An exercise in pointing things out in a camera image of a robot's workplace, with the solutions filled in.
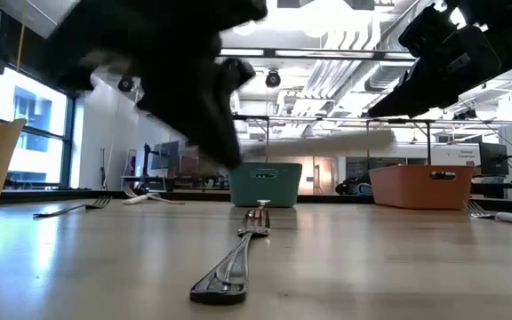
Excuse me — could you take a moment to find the black monitor on arm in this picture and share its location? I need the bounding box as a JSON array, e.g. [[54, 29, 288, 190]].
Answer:
[[478, 141, 509, 178], [150, 140, 180, 178]]

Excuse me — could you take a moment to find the black fork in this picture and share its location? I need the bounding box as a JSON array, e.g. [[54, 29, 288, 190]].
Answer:
[[32, 196, 113, 219], [188, 207, 272, 307]]

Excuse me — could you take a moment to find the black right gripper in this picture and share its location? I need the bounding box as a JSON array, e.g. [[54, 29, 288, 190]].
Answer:
[[368, 3, 502, 118]]

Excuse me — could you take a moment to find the orange plastic bin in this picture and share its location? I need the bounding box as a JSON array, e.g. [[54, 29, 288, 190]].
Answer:
[[369, 164, 475, 211]]

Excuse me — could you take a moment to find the black overhead crossbar with lights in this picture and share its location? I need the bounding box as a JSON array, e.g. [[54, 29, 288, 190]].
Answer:
[[218, 46, 417, 62]]

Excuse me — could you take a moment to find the black folding table frame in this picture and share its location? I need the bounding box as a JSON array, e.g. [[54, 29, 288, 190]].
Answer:
[[233, 114, 271, 164], [364, 117, 434, 167]]

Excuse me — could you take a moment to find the dark bag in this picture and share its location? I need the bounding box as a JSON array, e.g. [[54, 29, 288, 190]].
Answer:
[[334, 175, 372, 196]]

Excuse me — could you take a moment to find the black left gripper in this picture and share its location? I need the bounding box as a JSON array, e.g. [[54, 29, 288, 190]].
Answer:
[[136, 39, 244, 169]]

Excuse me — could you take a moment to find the black round ceiling camera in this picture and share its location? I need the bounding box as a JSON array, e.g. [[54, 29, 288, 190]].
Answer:
[[264, 68, 283, 89], [116, 75, 135, 93]]

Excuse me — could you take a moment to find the yellow cable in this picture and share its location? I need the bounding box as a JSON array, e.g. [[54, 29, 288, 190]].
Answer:
[[15, 4, 28, 72]]

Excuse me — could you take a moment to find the teal plastic bin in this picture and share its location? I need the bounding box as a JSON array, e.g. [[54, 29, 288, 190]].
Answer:
[[228, 162, 304, 209]]

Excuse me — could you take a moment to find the dark window frame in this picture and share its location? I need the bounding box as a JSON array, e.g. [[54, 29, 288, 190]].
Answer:
[[0, 66, 77, 190]]

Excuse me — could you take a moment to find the black aluminium table frame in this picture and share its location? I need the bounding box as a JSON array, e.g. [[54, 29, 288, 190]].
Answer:
[[0, 189, 512, 210]]

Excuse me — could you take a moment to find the black ceiling camera on mount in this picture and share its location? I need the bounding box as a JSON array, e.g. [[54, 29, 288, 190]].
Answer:
[[452, 108, 478, 122]]

